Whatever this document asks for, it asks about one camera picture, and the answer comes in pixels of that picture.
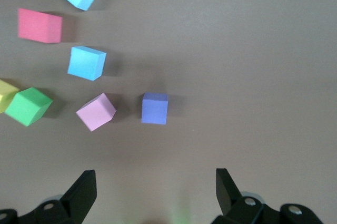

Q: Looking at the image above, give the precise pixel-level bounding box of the red foam cube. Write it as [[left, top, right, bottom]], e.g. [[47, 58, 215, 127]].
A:
[[17, 8, 63, 44]]

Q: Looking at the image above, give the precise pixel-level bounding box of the brown table cover sheet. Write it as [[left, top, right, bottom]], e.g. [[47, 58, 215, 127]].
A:
[[0, 0, 337, 224]]

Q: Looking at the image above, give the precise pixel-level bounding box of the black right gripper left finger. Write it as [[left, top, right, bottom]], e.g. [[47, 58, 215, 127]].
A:
[[0, 169, 97, 224]]

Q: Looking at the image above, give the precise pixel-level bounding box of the pink foam cube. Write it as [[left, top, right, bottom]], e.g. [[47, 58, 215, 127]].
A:
[[75, 92, 117, 132]]

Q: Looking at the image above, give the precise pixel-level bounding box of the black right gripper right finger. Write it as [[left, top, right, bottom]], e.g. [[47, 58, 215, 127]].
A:
[[212, 168, 324, 224]]

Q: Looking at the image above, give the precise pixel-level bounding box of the purple foam cube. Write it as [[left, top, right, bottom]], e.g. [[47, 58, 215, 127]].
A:
[[141, 92, 169, 125]]

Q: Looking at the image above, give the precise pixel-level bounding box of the green foam cube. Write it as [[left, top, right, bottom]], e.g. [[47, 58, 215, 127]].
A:
[[4, 87, 54, 128]]

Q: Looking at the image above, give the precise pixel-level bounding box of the yellow foam cube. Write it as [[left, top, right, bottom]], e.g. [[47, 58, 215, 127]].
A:
[[0, 79, 21, 114]]

